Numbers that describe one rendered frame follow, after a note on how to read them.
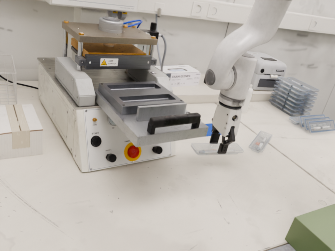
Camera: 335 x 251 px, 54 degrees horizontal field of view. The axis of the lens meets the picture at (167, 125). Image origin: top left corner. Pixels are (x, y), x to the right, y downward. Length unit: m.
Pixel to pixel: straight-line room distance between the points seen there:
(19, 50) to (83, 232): 1.01
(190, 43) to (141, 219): 1.22
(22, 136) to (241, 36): 0.69
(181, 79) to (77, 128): 0.82
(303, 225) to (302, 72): 1.79
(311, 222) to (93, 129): 0.64
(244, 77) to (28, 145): 0.67
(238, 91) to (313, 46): 1.59
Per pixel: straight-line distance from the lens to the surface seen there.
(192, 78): 1.72
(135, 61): 1.10
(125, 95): 0.92
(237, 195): 1.05
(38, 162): 1.05
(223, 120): 1.06
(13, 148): 1.06
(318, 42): 2.58
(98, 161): 1.01
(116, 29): 1.12
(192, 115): 0.84
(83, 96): 0.97
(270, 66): 1.91
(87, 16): 1.28
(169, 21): 1.78
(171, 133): 0.82
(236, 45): 0.93
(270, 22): 0.95
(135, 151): 1.05
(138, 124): 0.83
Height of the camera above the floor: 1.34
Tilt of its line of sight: 26 degrees down
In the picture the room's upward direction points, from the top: 11 degrees clockwise
